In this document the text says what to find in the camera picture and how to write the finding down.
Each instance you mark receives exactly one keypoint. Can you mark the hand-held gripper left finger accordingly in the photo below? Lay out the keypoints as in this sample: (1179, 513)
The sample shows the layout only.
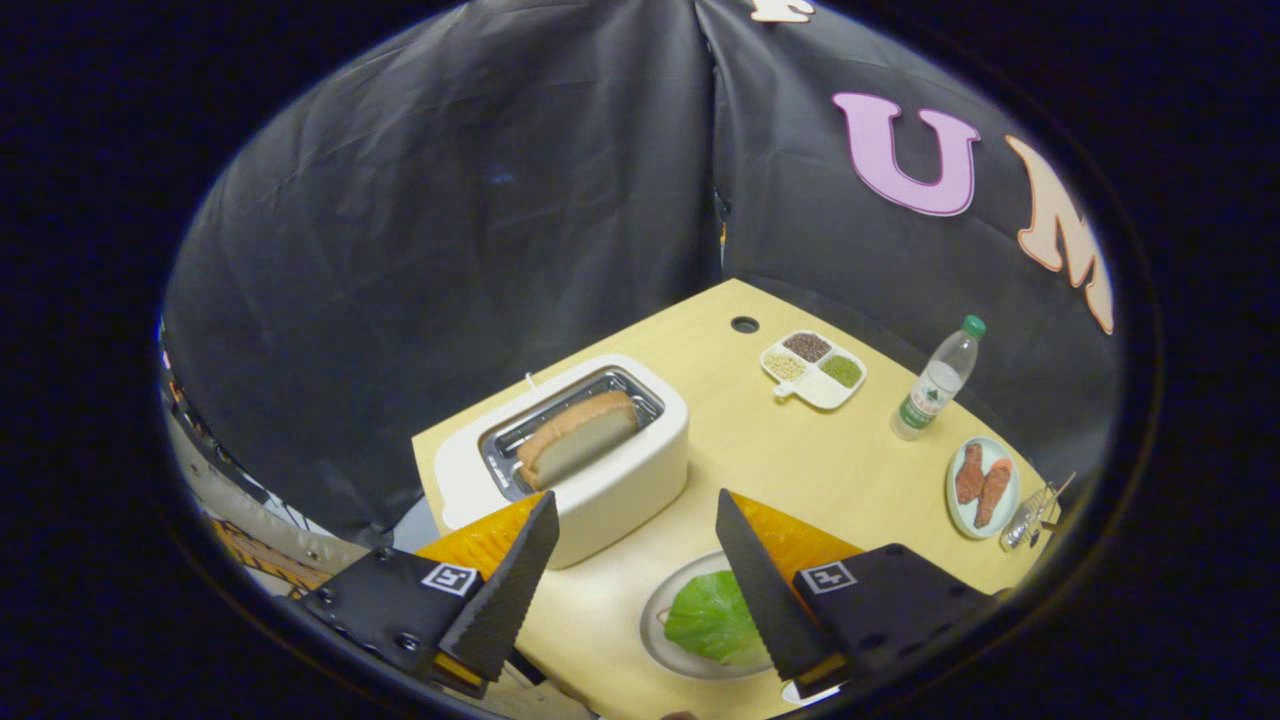
(510, 600)

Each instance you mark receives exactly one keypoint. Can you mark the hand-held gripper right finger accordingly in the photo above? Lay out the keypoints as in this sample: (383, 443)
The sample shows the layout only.
(760, 600)

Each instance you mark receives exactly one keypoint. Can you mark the green lettuce leaf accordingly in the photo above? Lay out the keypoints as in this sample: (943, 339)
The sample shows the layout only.
(715, 620)

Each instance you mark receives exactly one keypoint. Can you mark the plain white bread slice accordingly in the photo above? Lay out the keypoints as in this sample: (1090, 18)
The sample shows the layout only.
(585, 435)

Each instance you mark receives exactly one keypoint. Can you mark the round beige plate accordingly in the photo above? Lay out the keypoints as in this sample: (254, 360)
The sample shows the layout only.
(655, 640)

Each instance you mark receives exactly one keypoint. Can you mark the cream white toaster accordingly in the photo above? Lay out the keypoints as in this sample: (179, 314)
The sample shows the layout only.
(630, 480)

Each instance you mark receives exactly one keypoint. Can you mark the white divided seasoning dish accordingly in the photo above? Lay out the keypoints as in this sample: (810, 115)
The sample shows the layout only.
(815, 385)

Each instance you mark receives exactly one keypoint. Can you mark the dark brown meat piece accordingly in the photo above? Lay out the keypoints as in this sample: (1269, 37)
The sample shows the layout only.
(969, 475)

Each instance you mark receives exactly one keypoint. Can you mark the brown meat piece, red edge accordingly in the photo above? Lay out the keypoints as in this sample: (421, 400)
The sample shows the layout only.
(995, 495)

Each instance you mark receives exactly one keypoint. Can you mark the pale blue oval plate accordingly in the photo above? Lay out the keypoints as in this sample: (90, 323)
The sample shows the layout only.
(1005, 500)

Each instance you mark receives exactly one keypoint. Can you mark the clear water bottle, green cap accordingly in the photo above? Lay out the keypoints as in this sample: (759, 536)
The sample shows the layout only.
(935, 385)

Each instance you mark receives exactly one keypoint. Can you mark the black backdrop cloth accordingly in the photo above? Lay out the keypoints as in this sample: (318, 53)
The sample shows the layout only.
(450, 200)

